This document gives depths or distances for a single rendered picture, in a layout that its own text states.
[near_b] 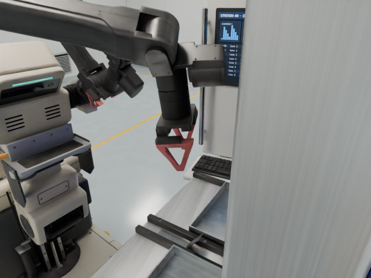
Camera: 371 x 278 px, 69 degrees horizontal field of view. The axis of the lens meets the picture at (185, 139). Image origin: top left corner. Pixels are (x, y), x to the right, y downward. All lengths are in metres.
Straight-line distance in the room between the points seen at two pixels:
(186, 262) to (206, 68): 0.52
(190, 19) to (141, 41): 6.19
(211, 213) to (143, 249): 0.24
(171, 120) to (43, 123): 0.63
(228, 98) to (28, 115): 0.79
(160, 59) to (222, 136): 0.94
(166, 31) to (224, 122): 0.91
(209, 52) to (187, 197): 0.62
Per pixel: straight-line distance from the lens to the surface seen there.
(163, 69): 0.43
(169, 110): 0.49
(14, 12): 0.47
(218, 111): 1.28
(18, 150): 1.02
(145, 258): 0.80
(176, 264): 0.77
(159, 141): 0.48
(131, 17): 0.44
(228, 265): 0.17
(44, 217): 1.15
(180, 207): 0.93
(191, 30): 6.58
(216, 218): 0.90
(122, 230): 2.14
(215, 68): 0.46
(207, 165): 1.25
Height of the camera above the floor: 1.49
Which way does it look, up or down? 26 degrees down
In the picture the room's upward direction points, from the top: straight up
